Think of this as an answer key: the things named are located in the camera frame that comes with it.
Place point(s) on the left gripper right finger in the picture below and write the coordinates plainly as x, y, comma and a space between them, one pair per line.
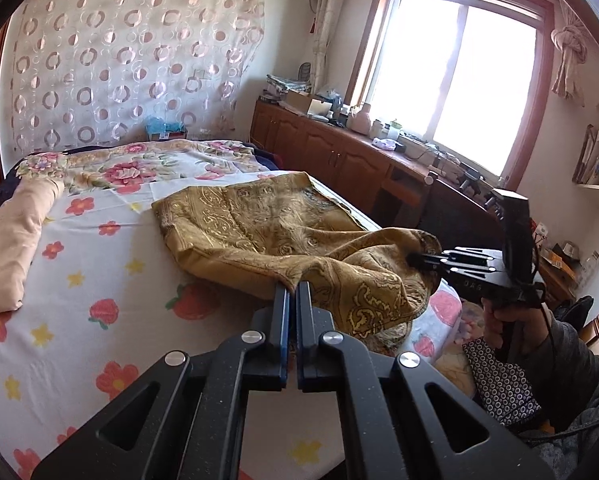
400, 418

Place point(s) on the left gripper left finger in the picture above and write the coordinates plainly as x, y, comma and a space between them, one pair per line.
184, 417

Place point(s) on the golden brown patterned scarf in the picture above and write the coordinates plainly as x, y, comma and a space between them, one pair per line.
281, 230

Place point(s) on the right forearm grey sleeve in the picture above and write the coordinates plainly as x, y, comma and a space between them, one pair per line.
564, 378

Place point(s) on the right hand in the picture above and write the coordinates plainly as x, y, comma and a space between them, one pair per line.
535, 324

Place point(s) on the white floral bed sheet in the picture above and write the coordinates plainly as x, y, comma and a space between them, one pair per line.
104, 300

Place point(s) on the wooden sideboard cabinet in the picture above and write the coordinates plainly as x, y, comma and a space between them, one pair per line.
387, 187

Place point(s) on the white plastic jug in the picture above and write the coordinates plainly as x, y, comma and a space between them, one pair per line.
361, 121

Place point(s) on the tied pink window curtain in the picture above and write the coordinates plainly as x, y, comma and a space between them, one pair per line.
570, 41

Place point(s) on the beige pillow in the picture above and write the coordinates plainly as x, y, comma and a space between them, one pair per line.
21, 221

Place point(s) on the cardboard box on cabinet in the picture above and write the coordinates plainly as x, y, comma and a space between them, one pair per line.
306, 103

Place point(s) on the blue tissue box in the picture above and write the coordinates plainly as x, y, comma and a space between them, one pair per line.
158, 129

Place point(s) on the stack of papers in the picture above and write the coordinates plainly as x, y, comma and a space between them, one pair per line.
276, 87

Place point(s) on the window with wooden frame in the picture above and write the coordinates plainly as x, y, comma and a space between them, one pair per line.
469, 76

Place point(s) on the circle patterned wall curtain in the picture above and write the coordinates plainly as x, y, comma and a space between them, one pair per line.
93, 72

